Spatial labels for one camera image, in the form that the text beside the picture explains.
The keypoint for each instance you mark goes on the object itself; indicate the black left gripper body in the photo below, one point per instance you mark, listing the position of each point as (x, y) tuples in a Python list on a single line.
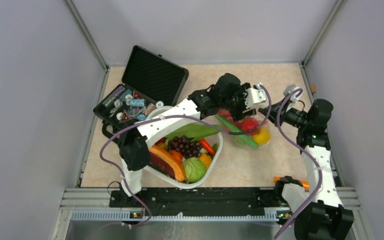
[(236, 103)]

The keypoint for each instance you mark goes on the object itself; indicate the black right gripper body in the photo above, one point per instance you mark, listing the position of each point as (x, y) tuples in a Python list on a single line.
[(294, 117)]

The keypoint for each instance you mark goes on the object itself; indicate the red toy bell pepper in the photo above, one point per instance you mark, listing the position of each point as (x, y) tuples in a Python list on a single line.
[(250, 123)]

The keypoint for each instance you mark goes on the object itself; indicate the clear zip top bag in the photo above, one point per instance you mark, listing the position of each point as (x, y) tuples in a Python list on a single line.
[(226, 114)]

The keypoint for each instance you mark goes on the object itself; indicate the green toy cucumber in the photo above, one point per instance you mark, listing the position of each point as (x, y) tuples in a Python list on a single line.
[(240, 139)]

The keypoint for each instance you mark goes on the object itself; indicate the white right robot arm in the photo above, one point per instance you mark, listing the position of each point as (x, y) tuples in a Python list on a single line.
[(319, 213)]

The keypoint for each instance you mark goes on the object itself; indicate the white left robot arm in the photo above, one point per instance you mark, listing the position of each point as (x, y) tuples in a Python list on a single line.
[(227, 93)]

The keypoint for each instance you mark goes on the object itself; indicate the green toy lettuce leaf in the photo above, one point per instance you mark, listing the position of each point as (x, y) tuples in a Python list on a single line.
[(193, 131)]

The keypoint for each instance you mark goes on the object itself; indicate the purple toy grapes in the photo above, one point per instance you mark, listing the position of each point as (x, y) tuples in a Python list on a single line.
[(185, 146)]

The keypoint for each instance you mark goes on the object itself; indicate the orange marker pen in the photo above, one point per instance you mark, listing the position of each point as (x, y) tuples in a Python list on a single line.
[(304, 184)]

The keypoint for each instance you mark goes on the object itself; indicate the white plastic basket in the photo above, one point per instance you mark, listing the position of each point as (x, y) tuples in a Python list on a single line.
[(216, 141)]

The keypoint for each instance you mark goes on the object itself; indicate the large green toy cabbage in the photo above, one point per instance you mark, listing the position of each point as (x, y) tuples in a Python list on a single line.
[(194, 169)]

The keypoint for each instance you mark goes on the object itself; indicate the black foam-lined case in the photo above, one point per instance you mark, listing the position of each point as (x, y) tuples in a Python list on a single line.
[(149, 82)]

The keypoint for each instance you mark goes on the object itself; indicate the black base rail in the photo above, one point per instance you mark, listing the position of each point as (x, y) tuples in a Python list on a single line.
[(204, 202)]

